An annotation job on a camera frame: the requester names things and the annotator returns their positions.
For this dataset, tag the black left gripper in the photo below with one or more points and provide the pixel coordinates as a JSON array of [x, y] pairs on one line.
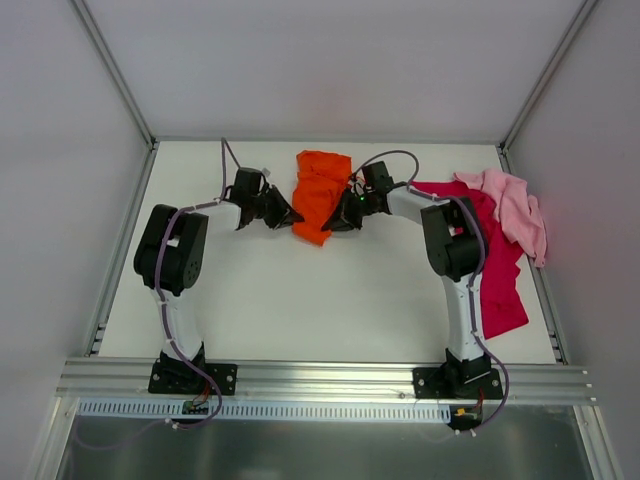
[[273, 206]]

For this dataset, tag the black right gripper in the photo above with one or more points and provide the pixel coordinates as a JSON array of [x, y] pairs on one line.
[[354, 209]]

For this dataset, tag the orange t shirt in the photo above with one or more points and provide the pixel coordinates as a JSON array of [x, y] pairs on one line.
[[321, 179]]

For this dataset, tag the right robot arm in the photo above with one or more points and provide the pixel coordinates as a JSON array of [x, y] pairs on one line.
[[456, 250]]

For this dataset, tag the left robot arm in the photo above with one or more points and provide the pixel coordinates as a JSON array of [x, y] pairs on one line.
[[169, 259]]

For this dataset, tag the light pink t shirt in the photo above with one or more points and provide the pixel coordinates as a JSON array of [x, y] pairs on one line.
[[517, 212]]

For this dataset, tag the magenta t shirt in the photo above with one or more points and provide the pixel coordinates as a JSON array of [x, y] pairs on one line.
[[501, 305]]

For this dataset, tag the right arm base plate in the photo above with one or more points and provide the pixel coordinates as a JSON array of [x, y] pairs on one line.
[[446, 384]]

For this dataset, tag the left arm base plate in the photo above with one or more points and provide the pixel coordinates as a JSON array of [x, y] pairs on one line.
[[220, 380]]

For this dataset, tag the white slotted cable duct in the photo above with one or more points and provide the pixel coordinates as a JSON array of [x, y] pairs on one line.
[[268, 410]]

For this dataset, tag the left aluminium frame post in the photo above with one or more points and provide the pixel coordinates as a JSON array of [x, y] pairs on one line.
[[87, 20]]

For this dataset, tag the aluminium frame post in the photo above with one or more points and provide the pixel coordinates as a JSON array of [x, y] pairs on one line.
[[567, 40], [87, 20]]

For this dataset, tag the right aluminium frame post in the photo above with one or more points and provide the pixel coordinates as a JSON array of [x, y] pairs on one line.
[[567, 40]]

